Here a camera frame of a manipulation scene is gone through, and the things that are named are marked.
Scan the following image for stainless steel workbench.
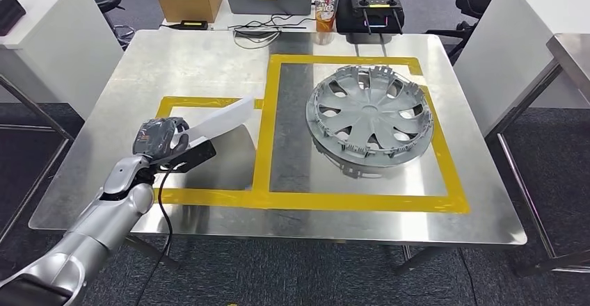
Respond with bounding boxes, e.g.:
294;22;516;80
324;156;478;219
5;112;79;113
27;29;529;275

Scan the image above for black remote controller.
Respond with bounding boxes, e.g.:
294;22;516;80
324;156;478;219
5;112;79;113
335;0;406;35

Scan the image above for white office desk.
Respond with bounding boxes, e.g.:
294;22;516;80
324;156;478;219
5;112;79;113
453;0;590;136
160;0;383;34
0;0;125;122

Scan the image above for black case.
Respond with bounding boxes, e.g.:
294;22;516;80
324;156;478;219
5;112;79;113
0;0;28;37

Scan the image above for white plastic shell part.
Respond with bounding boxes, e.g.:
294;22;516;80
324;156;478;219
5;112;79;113
170;95;256;150

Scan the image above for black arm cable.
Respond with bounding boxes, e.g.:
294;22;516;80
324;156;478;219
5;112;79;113
131;168;175;306

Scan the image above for iced drink cup red straw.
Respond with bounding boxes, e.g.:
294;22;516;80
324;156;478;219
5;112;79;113
313;0;343;33

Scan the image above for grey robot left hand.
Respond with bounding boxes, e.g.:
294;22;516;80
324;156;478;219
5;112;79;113
132;116;191;157

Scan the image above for silver wheel hubcap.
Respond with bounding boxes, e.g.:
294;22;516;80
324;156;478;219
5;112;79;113
305;64;435;172

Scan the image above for black desk cables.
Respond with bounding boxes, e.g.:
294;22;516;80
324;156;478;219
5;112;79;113
229;13;317;49

